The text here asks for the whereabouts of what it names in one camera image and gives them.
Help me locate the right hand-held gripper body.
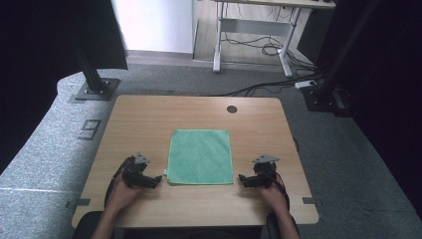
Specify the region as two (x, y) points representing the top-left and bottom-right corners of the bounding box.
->
(251, 153), (281, 189)

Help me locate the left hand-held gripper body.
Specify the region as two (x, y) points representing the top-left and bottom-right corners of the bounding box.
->
(119, 151), (157, 190)

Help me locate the green cloth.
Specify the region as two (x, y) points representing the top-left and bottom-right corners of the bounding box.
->
(162, 128), (235, 186)

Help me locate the person's left hand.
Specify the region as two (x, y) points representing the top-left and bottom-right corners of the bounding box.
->
(105, 178), (144, 214)

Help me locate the person's right hand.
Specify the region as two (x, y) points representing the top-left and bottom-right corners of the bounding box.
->
(258, 184), (289, 214)

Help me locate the grey floor socket plate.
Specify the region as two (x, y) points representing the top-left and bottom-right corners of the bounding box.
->
(77, 119), (103, 141)

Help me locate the black metal stand with base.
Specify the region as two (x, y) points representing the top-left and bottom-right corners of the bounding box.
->
(68, 33), (121, 102)
(301, 0), (382, 118)

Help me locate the white power strip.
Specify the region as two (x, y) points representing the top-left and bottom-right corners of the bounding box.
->
(294, 79), (318, 91)

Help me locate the black curtain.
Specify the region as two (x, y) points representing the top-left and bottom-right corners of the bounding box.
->
(0, 0), (129, 174)
(315, 0), (422, 224)

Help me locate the dark box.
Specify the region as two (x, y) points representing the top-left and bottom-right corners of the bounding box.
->
(296, 8), (333, 65)

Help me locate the right hand-held gripper black cable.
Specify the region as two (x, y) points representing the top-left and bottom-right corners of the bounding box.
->
(270, 170), (293, 217)

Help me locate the long black floor cable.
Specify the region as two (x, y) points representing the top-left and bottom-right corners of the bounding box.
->
(217, 73), (325, 99)

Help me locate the bundle of black cables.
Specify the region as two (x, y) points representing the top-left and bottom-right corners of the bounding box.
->
(221, 3), (317, 72)

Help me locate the white desk frame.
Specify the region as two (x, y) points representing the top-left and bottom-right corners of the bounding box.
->
(212, 0), (336, 79)

